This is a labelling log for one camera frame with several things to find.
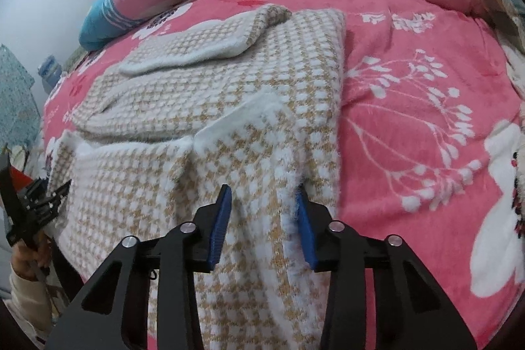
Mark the pink floral fleece blanket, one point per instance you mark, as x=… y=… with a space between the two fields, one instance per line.
x=410 y=67

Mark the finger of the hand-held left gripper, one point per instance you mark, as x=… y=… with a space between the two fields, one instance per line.
x=59 y=194

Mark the beige white checked knit cardigan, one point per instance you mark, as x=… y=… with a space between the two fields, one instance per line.
x=246 y=87

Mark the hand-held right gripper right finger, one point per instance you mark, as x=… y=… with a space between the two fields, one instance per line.
x=305 y=231

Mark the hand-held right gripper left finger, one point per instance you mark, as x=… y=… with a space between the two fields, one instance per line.
x=219 y=227

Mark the red object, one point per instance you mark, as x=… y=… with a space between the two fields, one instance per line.
x=20 y=175

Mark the person's left forearm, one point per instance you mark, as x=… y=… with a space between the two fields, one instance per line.
x=24 y=305

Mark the person's left hand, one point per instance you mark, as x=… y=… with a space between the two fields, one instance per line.
x=26 y=257

